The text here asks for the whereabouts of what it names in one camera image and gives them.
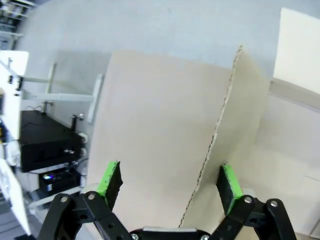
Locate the white metal table frame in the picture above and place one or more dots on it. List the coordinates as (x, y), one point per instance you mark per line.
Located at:
(62, 96)

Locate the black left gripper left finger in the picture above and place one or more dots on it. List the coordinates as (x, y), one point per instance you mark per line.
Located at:
(110, 180)

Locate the white flat board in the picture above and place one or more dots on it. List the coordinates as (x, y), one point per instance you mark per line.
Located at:
(297, 47)

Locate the small black device with light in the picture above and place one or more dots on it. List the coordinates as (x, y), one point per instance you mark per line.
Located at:
(58, 180)

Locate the white upright panel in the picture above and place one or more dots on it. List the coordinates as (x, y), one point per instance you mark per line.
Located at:
(13, 82)

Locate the brown cardboard box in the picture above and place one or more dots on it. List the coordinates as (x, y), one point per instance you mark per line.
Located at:
(162, 120)

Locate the black equipment case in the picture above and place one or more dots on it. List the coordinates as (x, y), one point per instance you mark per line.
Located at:
(47, 140)

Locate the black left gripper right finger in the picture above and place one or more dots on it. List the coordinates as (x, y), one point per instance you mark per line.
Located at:
(231, 185)

